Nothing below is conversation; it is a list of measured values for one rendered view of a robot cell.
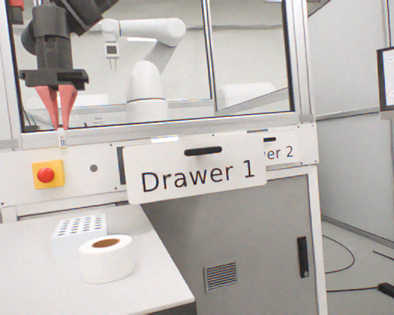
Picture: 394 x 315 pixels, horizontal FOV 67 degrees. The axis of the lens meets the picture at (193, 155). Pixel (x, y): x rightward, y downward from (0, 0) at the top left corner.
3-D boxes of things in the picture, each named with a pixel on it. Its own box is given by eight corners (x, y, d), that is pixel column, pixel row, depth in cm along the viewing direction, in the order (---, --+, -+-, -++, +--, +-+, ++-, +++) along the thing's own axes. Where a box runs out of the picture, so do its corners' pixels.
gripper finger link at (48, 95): (48, 132, 55) (43, 81, 54) (88, 130, 57) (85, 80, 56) (38, 131, 48) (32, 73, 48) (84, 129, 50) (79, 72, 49)
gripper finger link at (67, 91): (40, 133, 55) (35, 81, 54) (81, 130, 56) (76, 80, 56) (28, 132, 48) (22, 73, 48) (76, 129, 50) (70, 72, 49)
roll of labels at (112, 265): (71, 277, 40) (67, 248, 40) (113, 258, 46) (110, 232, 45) (103, 289, 36) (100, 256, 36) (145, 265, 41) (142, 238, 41)
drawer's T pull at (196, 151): (223, 152, 57) (222, 145, 57) (184, 157, 55) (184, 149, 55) (216, 152, 60) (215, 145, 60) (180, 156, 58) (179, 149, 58)
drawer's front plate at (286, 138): (300, 161, 103) (298, 129, 102) (222, 172, 95) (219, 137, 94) (297, 160, 105) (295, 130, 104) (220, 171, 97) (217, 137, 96)
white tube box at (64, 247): (109, 251, 49) (106, 228, 49) (52, 262, 46) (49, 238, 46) (106, 231, 61) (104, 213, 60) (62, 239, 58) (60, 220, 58)
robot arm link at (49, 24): (36, -5, 47) (73, 3, 51) (25, 10, 52) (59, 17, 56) (40, 39, 47) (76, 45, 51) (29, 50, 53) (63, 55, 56)
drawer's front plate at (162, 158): (267, 184, 64) (263, 133, 63) (129, 205, 56) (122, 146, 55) (263, 183, 65) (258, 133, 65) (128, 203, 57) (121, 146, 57)
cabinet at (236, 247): (338, 374, 112) (323, 163, 107) (37, 487, 83) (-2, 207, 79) (235, 273, 203) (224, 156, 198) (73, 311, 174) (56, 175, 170)
